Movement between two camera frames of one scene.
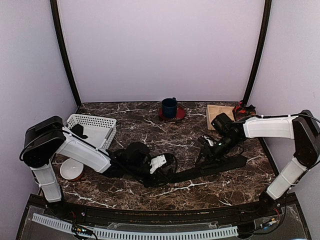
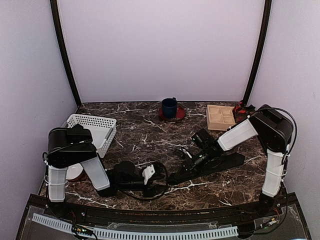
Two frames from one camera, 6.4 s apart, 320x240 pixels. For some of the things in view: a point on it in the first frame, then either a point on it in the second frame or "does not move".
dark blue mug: [169, 106] does not move
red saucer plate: [180, 114] does not move
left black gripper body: [147, 183] → [149, 190]
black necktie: [231, 162] does not move
